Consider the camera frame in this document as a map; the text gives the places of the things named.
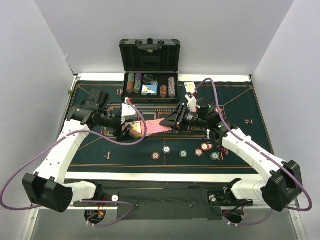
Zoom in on red playing card deck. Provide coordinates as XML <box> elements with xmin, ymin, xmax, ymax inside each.
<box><xmin>125</xmin><ymin>118</ymin><xmax>172</xmax><ymax>137</ymax></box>

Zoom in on blue poker chip stack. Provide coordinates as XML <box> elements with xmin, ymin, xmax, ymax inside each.
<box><xmin>162</xmin><ymin>146</ymin><xmax>171</xmax><ymax>154</ymax></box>

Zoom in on green poker chip stack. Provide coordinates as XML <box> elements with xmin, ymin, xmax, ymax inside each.
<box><xmin>179</xmin><ymin>150</ymin><xmax>188</xmax><ymax>158</ymax></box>

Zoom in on face-up card seat one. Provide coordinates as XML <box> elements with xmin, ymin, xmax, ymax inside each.
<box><xmin>184</xmin><ymin>81</ymin><xmax>197</xmax><ymax>95</ymax></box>

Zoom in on red poker chip stack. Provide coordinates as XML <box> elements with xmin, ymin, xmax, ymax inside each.
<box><xmin>151</xmin><ymin>152</ymin><xmax>161</xmax><ymax>161</ymax></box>

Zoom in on red triangular dealer button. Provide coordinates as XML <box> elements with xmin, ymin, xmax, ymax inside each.
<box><xmin>217</xmin><ymin>145</ymin><xmax>229</xmax><ymax>155</ymax></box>

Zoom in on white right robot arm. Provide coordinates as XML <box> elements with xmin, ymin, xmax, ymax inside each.
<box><xmin>160</xmin><ymin>98</ymin><xmax>303</xmax><ymax>212</ymax></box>

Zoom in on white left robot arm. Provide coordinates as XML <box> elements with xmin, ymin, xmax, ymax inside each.
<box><xmin>22</xmin><ymin>89</ymin><xmax>137</xmax><ymax>213</ymax></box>

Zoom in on orange chips in case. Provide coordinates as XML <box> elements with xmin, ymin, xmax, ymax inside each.
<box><xmin>160</xmin><ymin>85</ymin><xmax>168</xmax><ymax>98</ymax></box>

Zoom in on lilac chips in case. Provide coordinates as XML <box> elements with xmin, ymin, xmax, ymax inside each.
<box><xmin>168</xmin><ymin>77</ymin><xmax>176</xmax><ymax>98</ymax></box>

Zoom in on blue card box in case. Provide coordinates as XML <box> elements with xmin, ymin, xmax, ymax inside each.
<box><xmin>141</xmin><ymin>84</ymin><xmax>158</xmax><ymax>96</ymax></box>

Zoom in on green red chips in case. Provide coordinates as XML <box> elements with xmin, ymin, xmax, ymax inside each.
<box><xmin>126</xmin><ymin>72</ymin><xmax>135</xmax><ymax>94</ymax></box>

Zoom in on black round button in case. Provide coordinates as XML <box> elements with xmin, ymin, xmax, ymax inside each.
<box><xmin>142</xmin><ymin>73</ymin><xmax>154</xmax><ymax>84</ymax></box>

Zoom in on purple green chips in case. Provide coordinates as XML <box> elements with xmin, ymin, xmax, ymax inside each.
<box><xmin>133</xmin><ymin>72</ymin><xmax>142</xmax><ymax>94</ymax></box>

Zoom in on black poker chip case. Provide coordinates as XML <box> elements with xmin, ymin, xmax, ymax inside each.
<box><xmin>119</xmin><ymin>38</ymin><xmax>181</xmax><ymax>104</ymax></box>

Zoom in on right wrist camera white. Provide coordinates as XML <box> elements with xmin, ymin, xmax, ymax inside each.
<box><xmin>185</xmin><ymin>92</ymin><xmax>198</xmax><ymax>113</ymax></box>

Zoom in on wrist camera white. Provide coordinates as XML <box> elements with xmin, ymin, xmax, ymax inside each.
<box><xmin>185</xmin><ymin>92</ymin><xmax>198</xmax><ymax>113</ymax></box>
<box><xmin>121</xmin><ymin>103</ymin><xmax>138</xmax><ymax>124</ymax></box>

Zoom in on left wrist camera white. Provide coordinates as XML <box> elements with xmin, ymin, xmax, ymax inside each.
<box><xmin>121</xmin><ymin>103</ymin><xmax>138</xmax><ymax>124</ymax></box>

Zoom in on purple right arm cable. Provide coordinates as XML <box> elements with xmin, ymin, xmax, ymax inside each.
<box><xmin>193</xmin><ymin>77</ymin><xmax>313</xmax><ymax>227</ymax></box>

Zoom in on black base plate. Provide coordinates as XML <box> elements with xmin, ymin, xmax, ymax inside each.
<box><xmin>76</xmin><ymin>180</ymin><xmax>253</xmax><ymax>221</ymax></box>

